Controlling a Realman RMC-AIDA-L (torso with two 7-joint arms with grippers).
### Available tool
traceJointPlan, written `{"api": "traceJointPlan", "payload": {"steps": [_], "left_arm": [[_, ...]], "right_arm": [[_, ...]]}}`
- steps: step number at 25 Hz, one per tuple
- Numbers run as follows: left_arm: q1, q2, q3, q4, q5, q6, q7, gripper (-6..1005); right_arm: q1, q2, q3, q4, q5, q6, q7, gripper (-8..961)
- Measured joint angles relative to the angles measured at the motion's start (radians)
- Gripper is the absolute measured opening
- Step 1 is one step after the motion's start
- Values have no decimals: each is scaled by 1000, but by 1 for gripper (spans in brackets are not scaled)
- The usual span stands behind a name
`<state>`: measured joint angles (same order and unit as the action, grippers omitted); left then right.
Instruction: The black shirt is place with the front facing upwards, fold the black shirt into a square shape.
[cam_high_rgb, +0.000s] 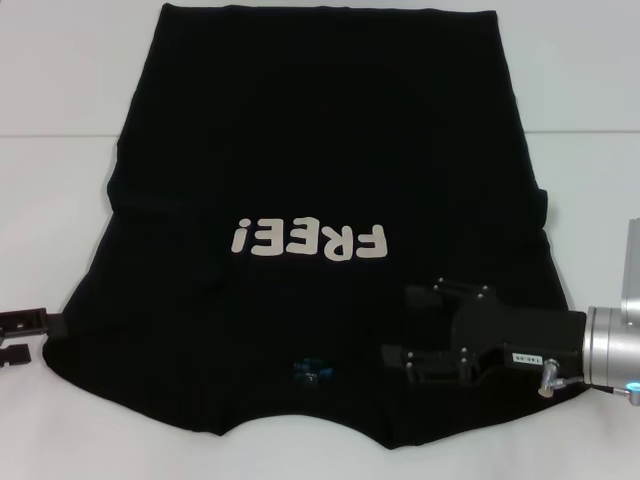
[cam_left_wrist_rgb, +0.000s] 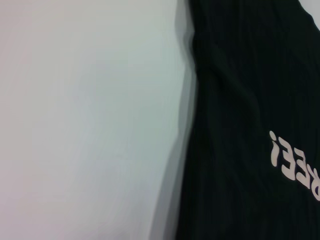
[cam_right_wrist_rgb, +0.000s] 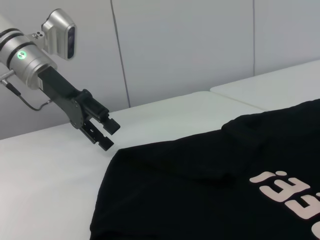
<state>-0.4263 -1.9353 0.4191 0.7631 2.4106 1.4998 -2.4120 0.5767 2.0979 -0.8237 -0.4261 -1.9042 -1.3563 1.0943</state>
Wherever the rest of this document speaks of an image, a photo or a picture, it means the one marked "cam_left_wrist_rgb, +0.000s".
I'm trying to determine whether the black t-shirt with FREE print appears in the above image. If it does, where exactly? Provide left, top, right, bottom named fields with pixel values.
left=173, top=0, right=320, bottom=240

